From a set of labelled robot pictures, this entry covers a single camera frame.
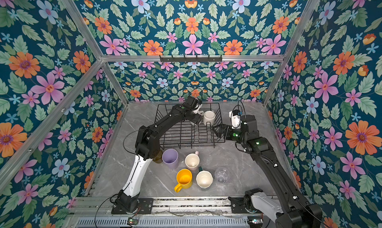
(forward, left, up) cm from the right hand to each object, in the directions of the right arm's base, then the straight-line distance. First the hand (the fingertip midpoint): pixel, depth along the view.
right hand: (222, 126), depth 74 cm
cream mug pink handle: (-9, +16, -24) cm, 31 cm away
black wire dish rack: (+12, +22, -24) cm, 35 cm away
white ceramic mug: (+17, +14, -8) cm, 23 cm away
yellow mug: (-19, +20, -25) cm, 37 cm away
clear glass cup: (-16, -1, -26) cm, 30 cm away
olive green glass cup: (-11, +35, -17) cm, 40 cm away
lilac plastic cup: (-9, +29, -19) cm, 36 cm away
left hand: (+21, +15, -16) cm, 30 cm away
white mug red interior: (+18, +6, -16) cm, 25 cm away
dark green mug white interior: (-19, +9, -23) cm, 31 cm away
